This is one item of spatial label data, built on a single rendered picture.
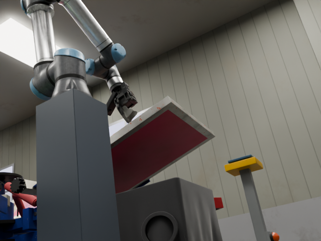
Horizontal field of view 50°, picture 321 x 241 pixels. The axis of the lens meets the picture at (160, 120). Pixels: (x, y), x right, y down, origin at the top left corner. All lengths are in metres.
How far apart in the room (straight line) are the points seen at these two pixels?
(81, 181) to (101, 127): 0.24
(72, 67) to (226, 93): 3.76
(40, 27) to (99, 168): 0.70
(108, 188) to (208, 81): 4.05
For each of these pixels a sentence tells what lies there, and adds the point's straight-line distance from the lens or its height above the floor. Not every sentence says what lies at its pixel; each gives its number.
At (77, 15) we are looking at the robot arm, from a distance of 1.59.
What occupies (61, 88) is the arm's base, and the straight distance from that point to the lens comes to 1.28.
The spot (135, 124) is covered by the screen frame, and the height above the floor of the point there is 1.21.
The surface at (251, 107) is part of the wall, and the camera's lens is 4.74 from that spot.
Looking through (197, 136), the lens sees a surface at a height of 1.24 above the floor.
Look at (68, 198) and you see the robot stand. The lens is 1.09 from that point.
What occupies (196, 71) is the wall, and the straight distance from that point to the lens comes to 5.26.
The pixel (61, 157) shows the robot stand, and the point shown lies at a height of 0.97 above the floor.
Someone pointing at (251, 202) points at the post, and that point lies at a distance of 1.44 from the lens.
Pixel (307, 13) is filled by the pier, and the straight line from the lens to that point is 4.93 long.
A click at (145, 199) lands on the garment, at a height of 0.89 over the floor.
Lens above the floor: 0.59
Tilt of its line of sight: 24 degrees up
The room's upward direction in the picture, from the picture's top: 10 degrees counter-clockwise
